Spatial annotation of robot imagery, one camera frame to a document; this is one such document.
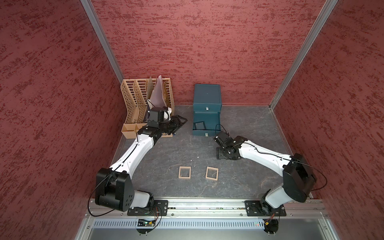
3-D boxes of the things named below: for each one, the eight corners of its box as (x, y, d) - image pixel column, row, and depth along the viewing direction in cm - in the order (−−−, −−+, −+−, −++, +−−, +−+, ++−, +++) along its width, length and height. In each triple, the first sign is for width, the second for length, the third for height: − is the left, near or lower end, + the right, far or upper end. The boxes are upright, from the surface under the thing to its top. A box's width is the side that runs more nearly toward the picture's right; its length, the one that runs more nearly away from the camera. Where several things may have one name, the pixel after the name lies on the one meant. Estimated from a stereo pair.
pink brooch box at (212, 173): (204, 178, 86) (205, 177, 84) (206, 167, 90) (206, 165, 89) (217, 180, 85) (218, 179, 84) (218, 169, 89) (219, 168, 88)
